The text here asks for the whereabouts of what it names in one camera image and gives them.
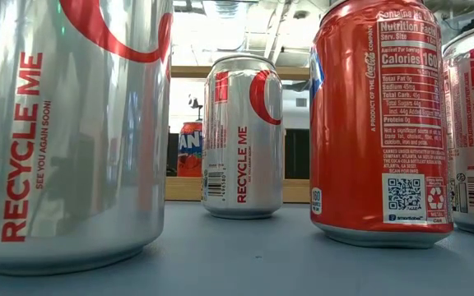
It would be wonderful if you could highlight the dark red soda can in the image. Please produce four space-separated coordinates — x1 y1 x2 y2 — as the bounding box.
176 120 203 178

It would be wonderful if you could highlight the red Fanta can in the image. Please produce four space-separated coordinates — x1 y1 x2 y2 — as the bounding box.
309 0 455 250

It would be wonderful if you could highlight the wooden slatted shelf rack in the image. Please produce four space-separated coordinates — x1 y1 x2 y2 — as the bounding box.
165 64 311 203

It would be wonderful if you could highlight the small black device on pole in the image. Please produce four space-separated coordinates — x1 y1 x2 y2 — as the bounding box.
187 94 203 123

